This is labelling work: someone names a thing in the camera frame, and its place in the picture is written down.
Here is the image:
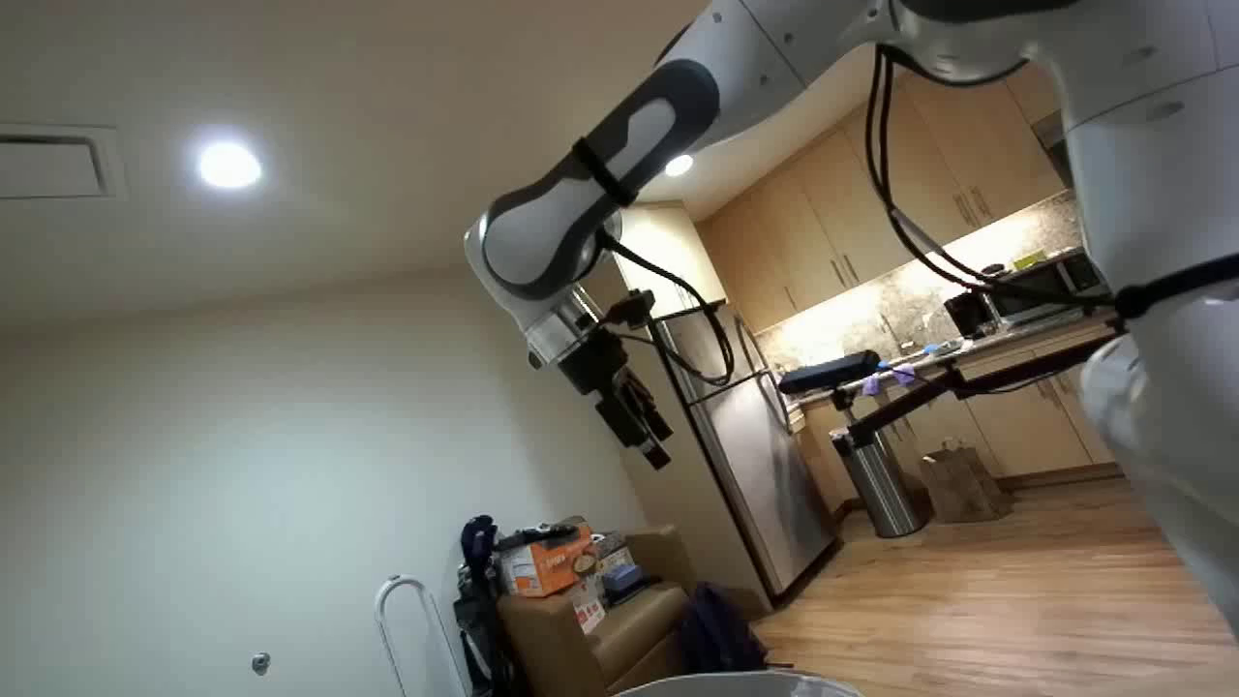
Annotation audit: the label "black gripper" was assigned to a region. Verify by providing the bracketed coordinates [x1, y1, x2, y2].
[563, 328, 673, 468]

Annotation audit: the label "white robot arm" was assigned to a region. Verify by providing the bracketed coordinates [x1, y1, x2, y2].
[465, 0, 1239, 630]

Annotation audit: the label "brown leather sofa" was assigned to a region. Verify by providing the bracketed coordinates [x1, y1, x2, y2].
[499, 527, 697, 697]

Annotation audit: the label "dark blue bag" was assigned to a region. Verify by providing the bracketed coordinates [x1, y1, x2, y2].
[679, 584, 766, 672]

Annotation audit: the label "brown paper bag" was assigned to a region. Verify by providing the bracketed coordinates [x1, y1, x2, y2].
[923, 447, 1012, 524]

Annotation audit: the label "stainless steel refrigerator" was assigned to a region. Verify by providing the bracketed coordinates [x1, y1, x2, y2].
[655, 304, 837, 603]

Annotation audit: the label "orange box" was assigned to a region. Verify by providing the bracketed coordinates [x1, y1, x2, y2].
[499, 524, 598, 601]

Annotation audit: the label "steel trash can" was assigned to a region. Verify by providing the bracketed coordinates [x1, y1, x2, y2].
[834, 430, 928, 537]

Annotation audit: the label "white metal rack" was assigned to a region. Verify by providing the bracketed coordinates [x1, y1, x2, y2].
[374, 572, 468, 697]

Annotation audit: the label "kitchen counter with appliances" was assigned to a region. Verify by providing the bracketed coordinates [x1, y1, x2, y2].
[765, 247, 1107, 367]

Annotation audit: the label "wooden upper kitchen cabinets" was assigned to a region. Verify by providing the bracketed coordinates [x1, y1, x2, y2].
[705, 74, 1067, 328]

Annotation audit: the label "round ceiling light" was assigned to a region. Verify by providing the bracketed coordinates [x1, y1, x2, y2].
[193, 135, 269, 194]

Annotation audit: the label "ceiling air vent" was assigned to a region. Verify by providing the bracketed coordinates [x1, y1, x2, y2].
[0, 132, 118, 201]

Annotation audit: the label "black camera on mount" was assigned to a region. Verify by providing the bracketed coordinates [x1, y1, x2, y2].
[780, 349, 885, 394]

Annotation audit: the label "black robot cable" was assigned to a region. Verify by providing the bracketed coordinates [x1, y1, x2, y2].
[863, 43, 1121, 314]

